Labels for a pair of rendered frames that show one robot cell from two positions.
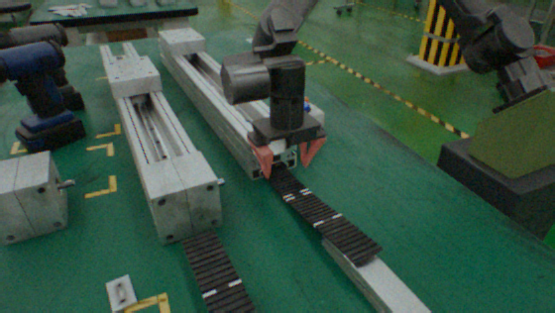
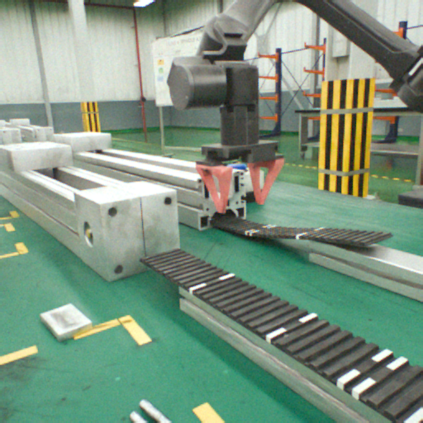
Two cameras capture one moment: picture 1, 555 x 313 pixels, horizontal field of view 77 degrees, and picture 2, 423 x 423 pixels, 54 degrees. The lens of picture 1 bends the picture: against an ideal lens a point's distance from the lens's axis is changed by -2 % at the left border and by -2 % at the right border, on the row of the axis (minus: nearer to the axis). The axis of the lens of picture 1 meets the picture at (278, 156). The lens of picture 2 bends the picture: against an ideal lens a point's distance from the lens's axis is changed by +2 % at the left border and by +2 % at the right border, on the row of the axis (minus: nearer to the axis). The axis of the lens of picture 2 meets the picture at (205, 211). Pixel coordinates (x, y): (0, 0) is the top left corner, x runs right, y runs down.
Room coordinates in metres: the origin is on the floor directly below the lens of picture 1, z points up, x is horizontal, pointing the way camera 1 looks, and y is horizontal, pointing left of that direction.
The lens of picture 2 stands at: (-0.07, 0.12, 0.98)
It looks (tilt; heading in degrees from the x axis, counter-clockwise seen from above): 15 degrees down; 353
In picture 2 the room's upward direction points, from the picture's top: 3 degrees counter-clockwise
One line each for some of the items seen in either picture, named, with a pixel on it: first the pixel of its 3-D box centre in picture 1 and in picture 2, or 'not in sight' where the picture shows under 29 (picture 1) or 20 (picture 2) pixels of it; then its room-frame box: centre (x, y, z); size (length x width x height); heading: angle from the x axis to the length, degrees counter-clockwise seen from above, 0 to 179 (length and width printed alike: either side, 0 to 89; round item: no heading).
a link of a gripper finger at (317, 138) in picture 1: (298, 146); (253, 176); (0.54, -0.04, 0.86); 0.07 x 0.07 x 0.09; 27
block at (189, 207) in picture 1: (188, 194); (135, 225); (0.45, 0.14, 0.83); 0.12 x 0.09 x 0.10; 118
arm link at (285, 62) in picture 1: (283, 77); (235, 87); (0.53, -0.01, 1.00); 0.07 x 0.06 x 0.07; 114
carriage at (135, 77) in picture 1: (133, 80); (34, 161); (0.84, 0.36, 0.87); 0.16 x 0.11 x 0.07; 28
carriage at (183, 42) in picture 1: (182, 45); (83, 146); (1.15, 0.31, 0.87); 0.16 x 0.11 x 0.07; 28
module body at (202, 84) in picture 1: (208, 85); (121, 173); (0.93, 0.19, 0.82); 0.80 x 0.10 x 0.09; 28
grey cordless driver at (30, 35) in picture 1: (32, 73); not in sight; (0.84, 0.61, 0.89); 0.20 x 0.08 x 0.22; 132
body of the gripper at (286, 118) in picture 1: (286, 112); (240, 130); (0.53, -0.01, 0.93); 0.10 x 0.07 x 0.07; 117
